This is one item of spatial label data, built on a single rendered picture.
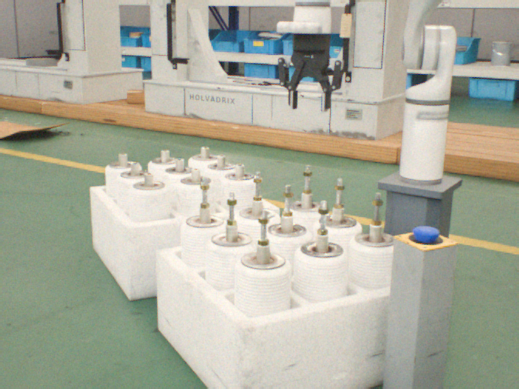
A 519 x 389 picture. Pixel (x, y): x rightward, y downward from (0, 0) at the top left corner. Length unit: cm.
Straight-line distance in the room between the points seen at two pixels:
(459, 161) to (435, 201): 148
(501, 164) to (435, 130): 146
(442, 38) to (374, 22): 174
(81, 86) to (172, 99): 74
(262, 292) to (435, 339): 28
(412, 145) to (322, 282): 43
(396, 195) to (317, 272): 39
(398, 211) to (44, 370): 79
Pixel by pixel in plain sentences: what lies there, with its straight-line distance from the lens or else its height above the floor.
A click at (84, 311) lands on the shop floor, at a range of 154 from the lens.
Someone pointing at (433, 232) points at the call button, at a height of 33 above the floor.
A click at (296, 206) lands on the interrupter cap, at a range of 140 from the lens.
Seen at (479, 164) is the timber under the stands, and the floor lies 5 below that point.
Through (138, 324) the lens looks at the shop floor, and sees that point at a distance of 146.
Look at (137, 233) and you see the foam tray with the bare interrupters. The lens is 151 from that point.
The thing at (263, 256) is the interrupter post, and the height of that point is 26.
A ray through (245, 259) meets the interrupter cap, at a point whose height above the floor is 25.
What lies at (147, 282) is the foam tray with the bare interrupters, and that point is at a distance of 156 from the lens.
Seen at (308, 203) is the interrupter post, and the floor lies 26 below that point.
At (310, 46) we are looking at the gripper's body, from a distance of 131.
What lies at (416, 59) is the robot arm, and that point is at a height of 56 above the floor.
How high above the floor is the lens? 65
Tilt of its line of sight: 16 degrees down
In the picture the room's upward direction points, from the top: 1 degrees clockwise
